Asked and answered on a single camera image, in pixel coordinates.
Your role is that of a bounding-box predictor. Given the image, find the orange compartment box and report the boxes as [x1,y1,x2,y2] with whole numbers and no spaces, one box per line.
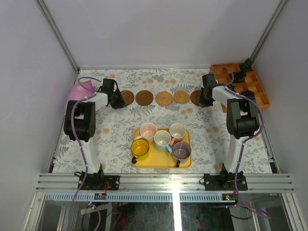
[210,62,270,110]

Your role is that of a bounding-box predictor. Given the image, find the black item on box corner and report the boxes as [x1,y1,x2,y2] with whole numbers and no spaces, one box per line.
[239,58,252,72]

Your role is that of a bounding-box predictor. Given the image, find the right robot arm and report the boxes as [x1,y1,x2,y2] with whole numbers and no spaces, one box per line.
[199,74,260,190]

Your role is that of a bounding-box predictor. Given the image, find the light blue mug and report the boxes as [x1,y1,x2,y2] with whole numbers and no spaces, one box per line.
[154,130,172,154]

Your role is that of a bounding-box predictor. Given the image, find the purple mug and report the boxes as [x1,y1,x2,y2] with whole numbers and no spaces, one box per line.
[172,141,192,168]

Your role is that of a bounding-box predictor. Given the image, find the black item in box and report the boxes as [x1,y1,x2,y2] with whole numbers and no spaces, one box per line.
[229,71,246,83]
[241,90,255,101]

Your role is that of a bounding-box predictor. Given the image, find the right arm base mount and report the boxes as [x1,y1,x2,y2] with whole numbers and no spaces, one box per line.
[199,170,248,191]

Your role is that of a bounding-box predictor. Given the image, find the yellow tray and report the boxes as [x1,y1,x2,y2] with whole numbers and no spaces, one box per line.
[131,128,192,169]

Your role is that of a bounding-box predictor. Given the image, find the pink snowflake cloth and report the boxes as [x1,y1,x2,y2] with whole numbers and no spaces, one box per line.
[64,80,96,115]

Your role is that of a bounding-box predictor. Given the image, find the aluminium frame rail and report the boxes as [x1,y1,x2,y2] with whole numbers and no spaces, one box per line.
[36,173,294,193]

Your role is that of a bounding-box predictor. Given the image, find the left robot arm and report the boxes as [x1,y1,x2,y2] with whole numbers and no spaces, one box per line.
[64,77,126,190]

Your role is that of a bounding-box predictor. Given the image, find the yellow mug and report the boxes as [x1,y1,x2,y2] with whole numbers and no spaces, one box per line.
[131,139,150,164]

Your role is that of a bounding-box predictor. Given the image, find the light pink mug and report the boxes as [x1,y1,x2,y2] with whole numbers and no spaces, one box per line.
[134,123,157,144]

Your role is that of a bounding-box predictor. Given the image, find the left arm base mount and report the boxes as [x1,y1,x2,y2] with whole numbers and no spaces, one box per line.
[74,169,120,191]

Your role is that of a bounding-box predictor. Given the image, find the dark wooden coaster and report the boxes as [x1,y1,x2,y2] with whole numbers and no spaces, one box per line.
[135,90,154,106]

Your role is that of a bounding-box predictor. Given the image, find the woven rattan coaster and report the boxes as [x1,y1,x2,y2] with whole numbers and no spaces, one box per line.
[155,91,173,106]
[173,90,190,104]

